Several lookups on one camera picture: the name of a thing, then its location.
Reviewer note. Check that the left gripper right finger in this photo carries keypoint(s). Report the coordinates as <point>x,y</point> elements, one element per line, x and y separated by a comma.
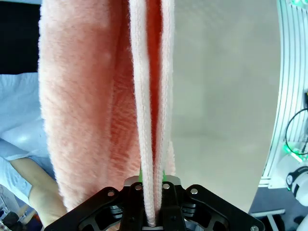
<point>207,207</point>

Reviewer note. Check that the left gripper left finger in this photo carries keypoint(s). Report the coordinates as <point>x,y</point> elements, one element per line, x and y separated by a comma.
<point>101,207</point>

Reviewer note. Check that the pink terry towel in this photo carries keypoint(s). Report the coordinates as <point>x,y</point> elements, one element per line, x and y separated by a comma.
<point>84,96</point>

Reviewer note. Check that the person's right forearm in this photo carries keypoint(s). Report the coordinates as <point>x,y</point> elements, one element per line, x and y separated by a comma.
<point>43,199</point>

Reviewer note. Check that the person's light blue shirt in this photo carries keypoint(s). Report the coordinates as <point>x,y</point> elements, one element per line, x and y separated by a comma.
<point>19,108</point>

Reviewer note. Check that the person's black undershirt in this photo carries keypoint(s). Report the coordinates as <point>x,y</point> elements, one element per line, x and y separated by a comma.
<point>16,36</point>

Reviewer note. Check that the aluminium table frame rail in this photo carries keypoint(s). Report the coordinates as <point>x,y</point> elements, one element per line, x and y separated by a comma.
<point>284,72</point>

